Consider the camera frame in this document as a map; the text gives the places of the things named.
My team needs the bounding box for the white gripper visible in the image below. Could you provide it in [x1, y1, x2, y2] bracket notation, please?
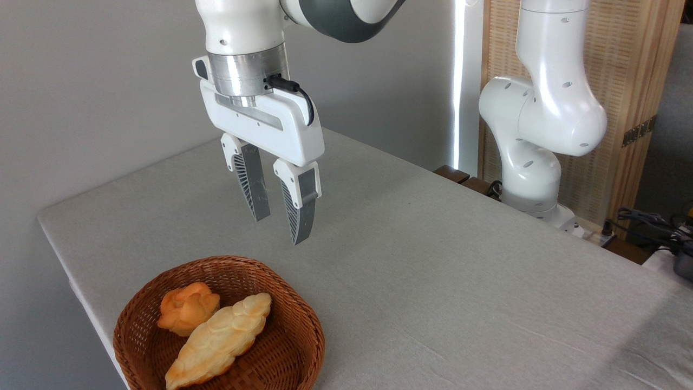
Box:
[192, 55, 326, 245]

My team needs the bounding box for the round orange bread roll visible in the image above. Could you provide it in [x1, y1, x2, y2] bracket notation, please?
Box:
[157, 282, 221, 337]

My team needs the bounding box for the long braided bread loaf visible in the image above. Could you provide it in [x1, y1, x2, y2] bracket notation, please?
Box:
[165, 292, 272, 390]

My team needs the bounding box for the brown wicker basket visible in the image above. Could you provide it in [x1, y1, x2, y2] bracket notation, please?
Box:
[113, 256, 326, 390]

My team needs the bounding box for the dark brown wooden block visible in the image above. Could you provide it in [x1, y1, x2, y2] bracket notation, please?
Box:
[461, 177, 502, 202]
[433, 165, 470, 185]

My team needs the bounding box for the brass screen hinge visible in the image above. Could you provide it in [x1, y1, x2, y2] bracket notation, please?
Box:
[622, 114, 658, 148]

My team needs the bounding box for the wooden slatted folding screen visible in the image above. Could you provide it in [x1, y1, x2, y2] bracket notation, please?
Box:
[478, 0, 686, 239]

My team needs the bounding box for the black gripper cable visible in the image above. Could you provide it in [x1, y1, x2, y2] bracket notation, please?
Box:
[265, 74, 315, 127]

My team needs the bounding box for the black cable bundle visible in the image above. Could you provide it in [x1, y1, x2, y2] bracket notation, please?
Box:
[616, 207, 693, 255]

